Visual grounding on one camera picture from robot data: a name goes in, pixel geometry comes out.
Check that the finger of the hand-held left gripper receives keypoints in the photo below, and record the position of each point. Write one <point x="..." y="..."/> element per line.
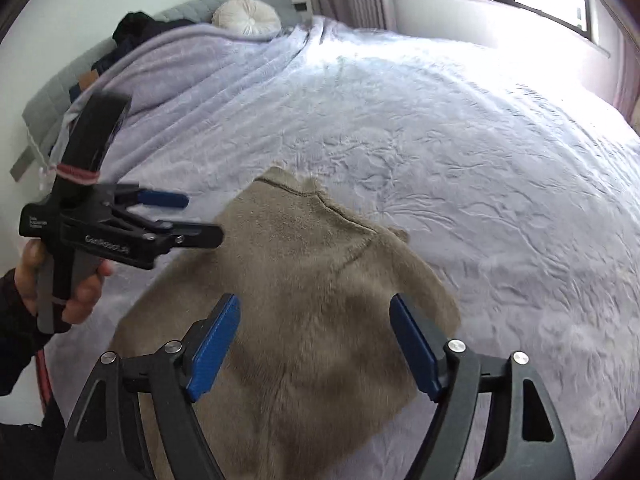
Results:
<point x="200" y="236"/>
<point x="162" y="199"/>

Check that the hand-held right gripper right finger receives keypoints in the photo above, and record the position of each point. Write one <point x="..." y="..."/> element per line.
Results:
<point x="415" y="350"/>

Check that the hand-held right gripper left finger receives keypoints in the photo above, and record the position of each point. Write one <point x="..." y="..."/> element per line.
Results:
<point x="212" y="350"/>

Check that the brown knit sweater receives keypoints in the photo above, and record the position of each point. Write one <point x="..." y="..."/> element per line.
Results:
<point x="310" y="310"/>

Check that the person's left forearm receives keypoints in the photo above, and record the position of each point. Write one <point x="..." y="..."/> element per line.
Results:
<point x="15" y="335"/>

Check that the dark clothes pile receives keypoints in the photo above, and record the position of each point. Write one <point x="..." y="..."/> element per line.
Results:
<point x="142" y="27"/>

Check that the person's left hand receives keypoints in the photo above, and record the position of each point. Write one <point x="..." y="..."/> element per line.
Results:
<point x="85" y="302"/>

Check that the grey padded headboard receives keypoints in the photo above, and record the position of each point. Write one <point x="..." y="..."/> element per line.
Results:
<point x="50" y="100"/>

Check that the lavender fleece blanket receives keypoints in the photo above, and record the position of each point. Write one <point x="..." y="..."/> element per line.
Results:
<point x="210" y="75"/>

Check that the round white cushion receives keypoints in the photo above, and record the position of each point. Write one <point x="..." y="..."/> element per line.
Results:
<point x="247" y="17"/>

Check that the person's dark clothing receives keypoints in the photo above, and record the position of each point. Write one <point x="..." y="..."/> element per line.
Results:
<point x="25" y="450"/>

